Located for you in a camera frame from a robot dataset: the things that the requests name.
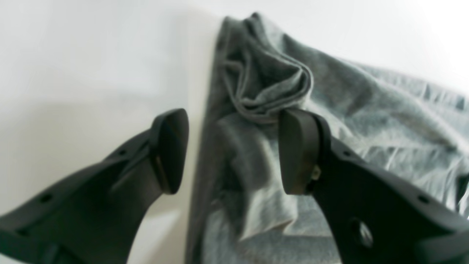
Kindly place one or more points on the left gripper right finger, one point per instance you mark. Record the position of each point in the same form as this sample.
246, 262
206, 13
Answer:
375, 217

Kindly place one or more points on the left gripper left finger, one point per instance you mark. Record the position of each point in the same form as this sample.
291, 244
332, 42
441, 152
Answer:
93, 215

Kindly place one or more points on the grey t-shirt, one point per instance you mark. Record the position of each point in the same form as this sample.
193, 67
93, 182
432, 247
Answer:
240, 213

